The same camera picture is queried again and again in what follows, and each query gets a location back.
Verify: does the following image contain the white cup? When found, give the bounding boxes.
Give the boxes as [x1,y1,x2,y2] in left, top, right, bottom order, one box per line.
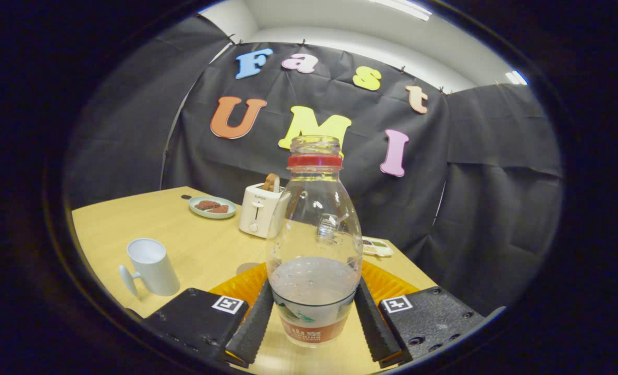
[119,238,181,298]

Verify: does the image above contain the wooden table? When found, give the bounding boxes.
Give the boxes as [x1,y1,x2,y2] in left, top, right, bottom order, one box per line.
[72,186,439,375]

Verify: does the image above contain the wide ceiling light panel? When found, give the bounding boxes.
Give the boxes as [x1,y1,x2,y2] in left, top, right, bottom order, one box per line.
[366,0,432,21]

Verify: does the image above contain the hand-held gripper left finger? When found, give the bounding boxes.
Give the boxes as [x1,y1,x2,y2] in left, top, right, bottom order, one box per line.
[142,263,274,368]

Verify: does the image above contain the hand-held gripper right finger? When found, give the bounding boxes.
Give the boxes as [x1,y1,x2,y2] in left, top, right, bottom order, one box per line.
[355,260,506,368]

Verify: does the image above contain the small white snack tray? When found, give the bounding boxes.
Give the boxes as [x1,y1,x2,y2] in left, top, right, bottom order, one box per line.
[361,236,394,257]

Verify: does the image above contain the pale green plate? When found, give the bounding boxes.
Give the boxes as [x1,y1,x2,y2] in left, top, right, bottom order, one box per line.
[189,195,238,220]

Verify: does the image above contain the clear plastic juice bottle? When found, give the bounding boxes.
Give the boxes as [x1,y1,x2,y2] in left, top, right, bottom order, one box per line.
[266,135,363,348]

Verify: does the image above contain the white toaster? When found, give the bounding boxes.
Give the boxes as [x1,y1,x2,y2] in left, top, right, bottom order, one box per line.
[239,182,291,240]

